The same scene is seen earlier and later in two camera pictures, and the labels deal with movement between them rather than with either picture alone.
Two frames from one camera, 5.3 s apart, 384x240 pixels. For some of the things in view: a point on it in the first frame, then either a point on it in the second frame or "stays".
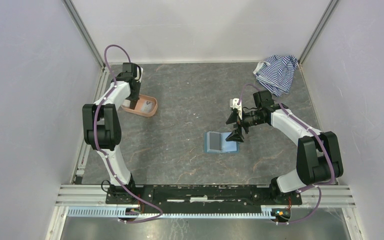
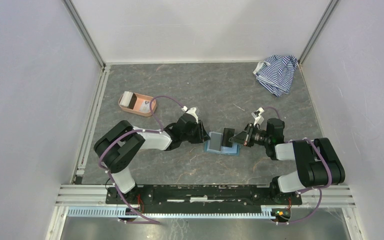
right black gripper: (236, 135) → (244, 137)
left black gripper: (134, 97) → (202, 135)
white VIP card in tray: (147, 106) stays
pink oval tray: (138, 105) stays
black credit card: (215, 141) stays
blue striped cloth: (275, 73) stays
